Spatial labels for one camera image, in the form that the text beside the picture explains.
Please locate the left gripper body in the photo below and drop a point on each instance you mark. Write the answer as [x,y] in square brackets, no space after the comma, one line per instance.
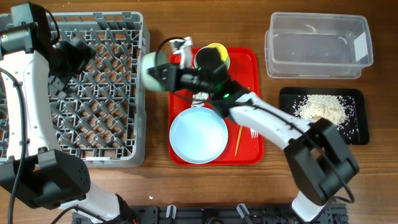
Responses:
[71,61]

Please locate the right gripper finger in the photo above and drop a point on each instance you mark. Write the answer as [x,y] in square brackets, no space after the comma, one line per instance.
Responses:
[165,85]
[163,71]

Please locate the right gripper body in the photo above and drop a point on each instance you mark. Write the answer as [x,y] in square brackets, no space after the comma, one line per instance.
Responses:
[189,80]

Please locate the light green bowl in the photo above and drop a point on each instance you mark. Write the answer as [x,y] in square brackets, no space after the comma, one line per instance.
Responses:
[150,83]

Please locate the pile of rice waste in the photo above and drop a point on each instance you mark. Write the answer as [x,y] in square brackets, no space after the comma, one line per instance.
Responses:
[340,110]

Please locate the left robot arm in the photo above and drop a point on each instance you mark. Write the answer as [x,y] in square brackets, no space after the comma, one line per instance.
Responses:
[34,65]

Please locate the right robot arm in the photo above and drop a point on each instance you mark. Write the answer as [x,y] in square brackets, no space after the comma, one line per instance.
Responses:
[318,157]

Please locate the grey dishwasher rack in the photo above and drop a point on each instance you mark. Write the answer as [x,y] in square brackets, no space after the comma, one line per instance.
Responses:
[103,120]

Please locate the crumpled white napkin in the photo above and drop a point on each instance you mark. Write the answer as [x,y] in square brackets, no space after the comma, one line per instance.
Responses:
[199,99]

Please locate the yellow plastic cup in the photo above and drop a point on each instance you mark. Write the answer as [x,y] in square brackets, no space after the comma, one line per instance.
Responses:
[222,51]

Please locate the large light blue plate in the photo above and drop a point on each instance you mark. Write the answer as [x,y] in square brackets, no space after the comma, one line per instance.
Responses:
[198,135]

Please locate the wooden chopstick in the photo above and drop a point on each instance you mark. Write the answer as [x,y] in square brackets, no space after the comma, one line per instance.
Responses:
[238,139]

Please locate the white plastic fork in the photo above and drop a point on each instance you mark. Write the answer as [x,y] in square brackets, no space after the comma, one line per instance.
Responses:
[254,134]

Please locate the red plastic tray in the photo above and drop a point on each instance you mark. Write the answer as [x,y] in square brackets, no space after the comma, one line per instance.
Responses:
[243,68]

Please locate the clear plastic bin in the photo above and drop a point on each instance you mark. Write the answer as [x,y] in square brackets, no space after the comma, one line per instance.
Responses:
[319,46]

